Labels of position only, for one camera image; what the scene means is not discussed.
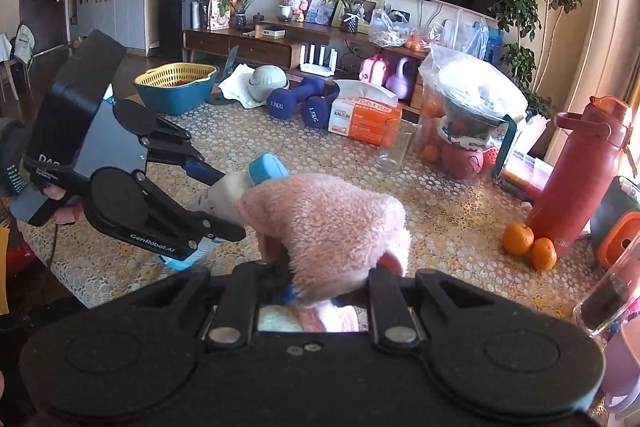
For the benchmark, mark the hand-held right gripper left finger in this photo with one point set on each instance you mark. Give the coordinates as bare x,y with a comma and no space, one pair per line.
288,293

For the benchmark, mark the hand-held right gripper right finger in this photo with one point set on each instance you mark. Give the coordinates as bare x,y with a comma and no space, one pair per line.
380,293

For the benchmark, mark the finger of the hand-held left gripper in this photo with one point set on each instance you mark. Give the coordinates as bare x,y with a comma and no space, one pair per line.
202,171
200,228

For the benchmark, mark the white bottle with blue cap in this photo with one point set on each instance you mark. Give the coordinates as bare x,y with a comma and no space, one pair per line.
227,197

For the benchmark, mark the pink plush cover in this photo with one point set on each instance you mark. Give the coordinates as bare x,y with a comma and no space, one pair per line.
330,232

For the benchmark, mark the person's left hand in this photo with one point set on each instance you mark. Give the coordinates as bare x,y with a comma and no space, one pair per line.
67,214

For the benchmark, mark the chair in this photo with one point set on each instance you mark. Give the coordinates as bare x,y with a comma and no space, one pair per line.
17,52

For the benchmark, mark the teal basin with yellow colander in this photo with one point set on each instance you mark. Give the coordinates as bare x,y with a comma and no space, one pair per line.
175,92

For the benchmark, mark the white cloth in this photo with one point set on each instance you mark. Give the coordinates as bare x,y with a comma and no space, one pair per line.
235,84

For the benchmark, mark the patterned lace tablecloth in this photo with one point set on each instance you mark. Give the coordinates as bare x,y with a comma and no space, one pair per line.
450,217

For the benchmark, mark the blue dumbbell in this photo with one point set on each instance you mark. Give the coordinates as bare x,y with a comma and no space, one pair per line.
285,99
315,109

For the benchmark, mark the pale green helmet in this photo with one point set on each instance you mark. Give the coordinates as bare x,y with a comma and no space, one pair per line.
267,82

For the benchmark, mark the wooden television stand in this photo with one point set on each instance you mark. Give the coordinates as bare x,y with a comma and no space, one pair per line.
250,47

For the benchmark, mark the empty clear glass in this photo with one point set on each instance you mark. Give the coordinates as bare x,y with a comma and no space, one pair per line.
394,147

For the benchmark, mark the orange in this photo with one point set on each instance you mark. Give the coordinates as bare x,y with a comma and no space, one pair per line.
543,254
517,238

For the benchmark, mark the black cabinet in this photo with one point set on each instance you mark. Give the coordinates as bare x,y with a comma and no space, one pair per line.
177,12

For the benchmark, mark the printed paper bag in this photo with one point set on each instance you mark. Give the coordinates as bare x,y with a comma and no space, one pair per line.
219,13

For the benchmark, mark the white router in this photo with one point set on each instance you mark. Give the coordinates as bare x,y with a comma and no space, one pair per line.
318,62

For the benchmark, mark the orange and white tissue pack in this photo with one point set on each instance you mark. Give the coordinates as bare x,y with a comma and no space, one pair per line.
367,114

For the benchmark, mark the clear plastic storage box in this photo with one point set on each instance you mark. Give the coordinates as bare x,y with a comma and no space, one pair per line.
530,172

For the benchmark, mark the clear plastic bag of fruit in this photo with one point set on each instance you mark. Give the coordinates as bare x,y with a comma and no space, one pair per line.
465,117

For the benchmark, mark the pink toy bag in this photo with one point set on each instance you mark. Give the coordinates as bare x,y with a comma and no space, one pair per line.
374,71

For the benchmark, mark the purple kettlebell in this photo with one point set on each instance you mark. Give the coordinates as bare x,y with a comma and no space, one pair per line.
400,79

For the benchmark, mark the potted plant in black pot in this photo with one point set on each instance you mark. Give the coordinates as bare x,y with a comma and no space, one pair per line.
350,12

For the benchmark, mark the glass cup with dark contents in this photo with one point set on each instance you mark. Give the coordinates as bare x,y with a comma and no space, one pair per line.
605,297

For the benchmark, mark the red water bottle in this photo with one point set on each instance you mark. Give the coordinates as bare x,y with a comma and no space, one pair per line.
575,177

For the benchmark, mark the clear plastic bags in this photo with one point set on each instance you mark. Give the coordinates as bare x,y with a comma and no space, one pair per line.
400,32

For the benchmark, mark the green and orange device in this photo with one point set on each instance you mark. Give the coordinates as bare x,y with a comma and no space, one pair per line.
617,222

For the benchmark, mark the pink plastic cup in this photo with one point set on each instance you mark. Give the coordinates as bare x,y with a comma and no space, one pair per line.
625,367

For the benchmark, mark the white standing air conditioner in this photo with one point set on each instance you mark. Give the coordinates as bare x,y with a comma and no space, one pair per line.
610,7

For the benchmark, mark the photo frame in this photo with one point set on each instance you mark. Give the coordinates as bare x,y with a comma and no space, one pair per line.
320,7

